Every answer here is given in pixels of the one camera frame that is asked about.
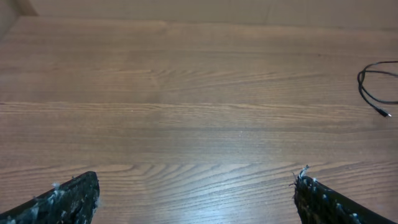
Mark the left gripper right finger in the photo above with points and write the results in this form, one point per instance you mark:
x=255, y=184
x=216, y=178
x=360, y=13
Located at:
x=319, y=204

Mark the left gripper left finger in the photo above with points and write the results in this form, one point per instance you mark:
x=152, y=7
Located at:
x=74, y=201

